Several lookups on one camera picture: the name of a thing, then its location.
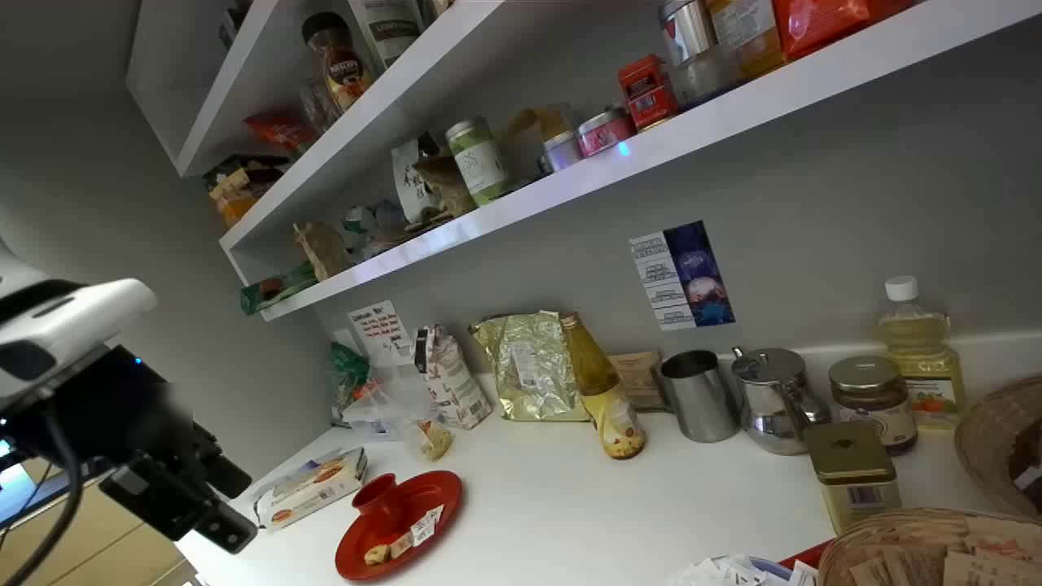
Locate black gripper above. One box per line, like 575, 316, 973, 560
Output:
17, 344, 259, 556

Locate small pastry on counter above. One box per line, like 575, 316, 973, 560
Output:
338, 368, 458, 466

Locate orange plate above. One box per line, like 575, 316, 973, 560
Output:
331, 466, 470, 586

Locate steel cup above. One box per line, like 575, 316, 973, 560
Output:
656, 344, 741, 446

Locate white and orange carton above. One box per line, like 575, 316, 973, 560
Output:
249, 442, 372, 534

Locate green plastic bag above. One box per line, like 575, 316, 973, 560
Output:
324, 340, 373, 411

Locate green packet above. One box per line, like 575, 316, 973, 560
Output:
236, 260, 320, 319

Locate white sugar packet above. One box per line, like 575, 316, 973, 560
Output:
407, 505, 446, 547

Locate handwritten tea sign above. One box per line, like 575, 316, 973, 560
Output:
344, 298, 416, 370

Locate brown paper bag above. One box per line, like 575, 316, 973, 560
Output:
290, 220, 358, 283

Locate white patterned coffee bag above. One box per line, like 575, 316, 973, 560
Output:
409, 323, 498, 434

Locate yellow food packages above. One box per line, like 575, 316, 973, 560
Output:
205, 156, 286, 227

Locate gold foil bag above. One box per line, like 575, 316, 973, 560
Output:
470, 309, 592, 428

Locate red snack packet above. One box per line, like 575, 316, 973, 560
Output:
239, 101, 321, 156

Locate white and black printed bag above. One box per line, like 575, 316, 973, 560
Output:
386, 134, 442, 227

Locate brown bottle with yellow label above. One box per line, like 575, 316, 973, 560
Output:
557, 309, 651, 463

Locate green-lidded jar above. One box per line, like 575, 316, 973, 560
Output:
442, 115, 513, 210

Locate small brown cardboard packet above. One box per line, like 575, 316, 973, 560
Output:
605, 348, 671, 418

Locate dark-lidded jar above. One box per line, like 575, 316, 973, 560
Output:
299, 9, 358, 73

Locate brown paper packet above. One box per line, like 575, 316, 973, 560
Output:
498, 101, 575, 182

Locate small white tub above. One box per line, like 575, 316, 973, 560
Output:
537, 126, 581, 176

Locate white container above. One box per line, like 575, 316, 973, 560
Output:
349, 0, 424, 65

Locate round red tin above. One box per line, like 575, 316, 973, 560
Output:
572, 103, 637, 162

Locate steel milk pitcher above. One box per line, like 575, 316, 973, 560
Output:
725, 342, 832, 458

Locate red box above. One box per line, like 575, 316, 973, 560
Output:
615, 52, 680, 134

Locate red tray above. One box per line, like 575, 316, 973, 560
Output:
779, 539, 840, 577

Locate gold tea tin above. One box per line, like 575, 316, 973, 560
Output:
802, 421, 904, 539

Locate steel can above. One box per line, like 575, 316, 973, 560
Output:
656, 0, 731, 108

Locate glass jar with gold lid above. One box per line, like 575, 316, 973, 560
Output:
827, 353, 922, 455

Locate cooking oil bottle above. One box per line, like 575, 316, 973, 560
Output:
870, 274, 969, 430

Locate wicker basket of tea packets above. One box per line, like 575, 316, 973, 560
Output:
818, 505, 1042, 586

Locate red bag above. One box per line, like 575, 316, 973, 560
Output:
770, 0, 922, 63

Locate round wicker basket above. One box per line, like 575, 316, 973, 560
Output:
951, 376, 1042, 520

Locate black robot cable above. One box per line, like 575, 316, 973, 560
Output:
0, 402, 89, 586

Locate white wall shelf unit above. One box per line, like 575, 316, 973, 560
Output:
124, 0, 1042, 326

